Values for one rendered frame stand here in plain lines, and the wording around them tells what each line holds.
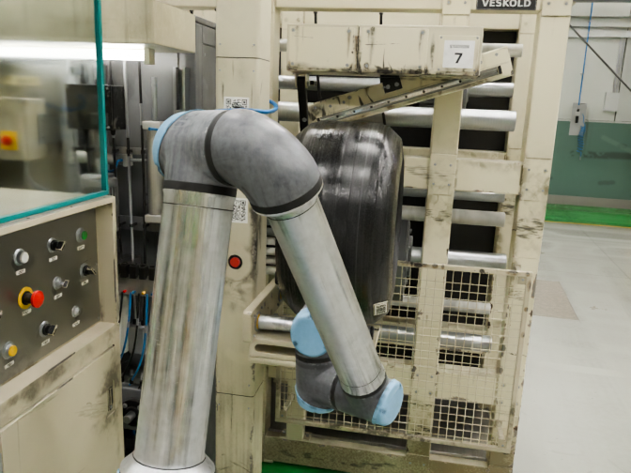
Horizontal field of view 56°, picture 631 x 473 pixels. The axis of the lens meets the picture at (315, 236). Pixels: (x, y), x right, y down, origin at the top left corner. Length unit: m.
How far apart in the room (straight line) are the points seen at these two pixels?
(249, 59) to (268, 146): 0.91
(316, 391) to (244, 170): 0.56
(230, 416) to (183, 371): 1.08
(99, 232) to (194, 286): 0.87
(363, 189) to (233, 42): 0.57
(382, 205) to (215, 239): 0.67
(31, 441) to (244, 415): 0.70
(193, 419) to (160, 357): 0.11
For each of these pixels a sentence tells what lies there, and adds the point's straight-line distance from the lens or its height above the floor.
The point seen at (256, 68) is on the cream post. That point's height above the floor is 1.63.
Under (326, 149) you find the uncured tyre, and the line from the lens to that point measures 1.57.
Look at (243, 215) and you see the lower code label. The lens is 1.76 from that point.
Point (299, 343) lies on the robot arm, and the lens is 1.20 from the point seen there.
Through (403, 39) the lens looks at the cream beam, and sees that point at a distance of 1.92.
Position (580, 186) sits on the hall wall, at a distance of 10.99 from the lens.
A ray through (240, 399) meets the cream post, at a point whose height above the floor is 0.61.
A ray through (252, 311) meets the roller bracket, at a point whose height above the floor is 0.95.
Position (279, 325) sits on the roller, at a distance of 1.74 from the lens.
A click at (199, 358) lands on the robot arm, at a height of 1.15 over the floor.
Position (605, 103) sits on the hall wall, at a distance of 10.97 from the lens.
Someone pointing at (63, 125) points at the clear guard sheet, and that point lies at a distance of 1.56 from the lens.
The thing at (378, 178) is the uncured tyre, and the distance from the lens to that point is 1.51.
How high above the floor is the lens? 1.54
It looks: 13 degrees down
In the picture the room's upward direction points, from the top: 2 degrees clockwise
